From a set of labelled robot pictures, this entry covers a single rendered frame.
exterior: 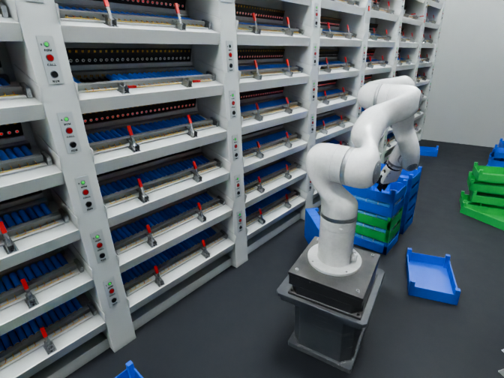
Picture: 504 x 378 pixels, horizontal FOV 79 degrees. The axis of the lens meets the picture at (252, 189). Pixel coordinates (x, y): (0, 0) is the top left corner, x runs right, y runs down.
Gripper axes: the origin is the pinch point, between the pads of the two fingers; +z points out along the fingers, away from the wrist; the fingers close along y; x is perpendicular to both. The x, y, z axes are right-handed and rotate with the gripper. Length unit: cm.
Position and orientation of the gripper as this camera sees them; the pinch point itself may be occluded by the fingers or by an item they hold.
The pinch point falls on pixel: (382, 186)
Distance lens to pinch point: 182.9
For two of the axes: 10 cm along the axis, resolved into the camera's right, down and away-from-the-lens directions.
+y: 9.5, -1.6, 2.9
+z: -1.0, 6.9, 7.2
